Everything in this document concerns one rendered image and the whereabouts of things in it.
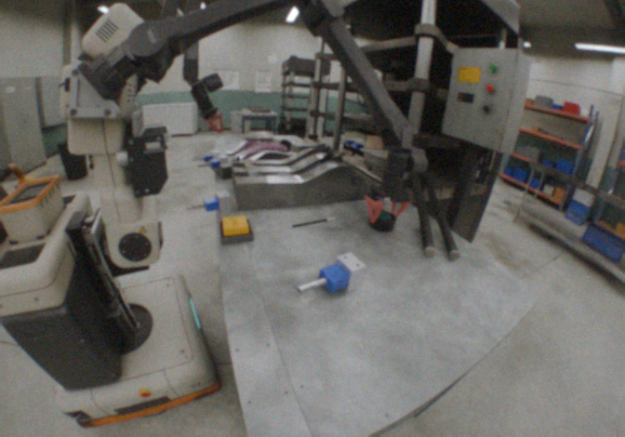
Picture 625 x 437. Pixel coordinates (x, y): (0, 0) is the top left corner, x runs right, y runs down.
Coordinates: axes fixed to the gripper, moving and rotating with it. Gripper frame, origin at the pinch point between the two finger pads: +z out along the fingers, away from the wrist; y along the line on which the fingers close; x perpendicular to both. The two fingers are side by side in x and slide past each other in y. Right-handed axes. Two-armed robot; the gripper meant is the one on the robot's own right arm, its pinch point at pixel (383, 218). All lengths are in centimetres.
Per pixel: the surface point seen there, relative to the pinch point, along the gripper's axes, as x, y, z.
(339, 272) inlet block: -18.7, -24.6, -0.6
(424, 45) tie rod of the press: 30, 33, -63
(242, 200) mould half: 17.6, -38.3, -0.4
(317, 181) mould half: 17.7, -14.6, -5.5
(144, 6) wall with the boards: 769, -307, -336
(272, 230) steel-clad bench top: 5.4, -31.8, 3.3
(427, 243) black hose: -15.2, 3.5, -0.2
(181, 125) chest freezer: 673, -153, 43
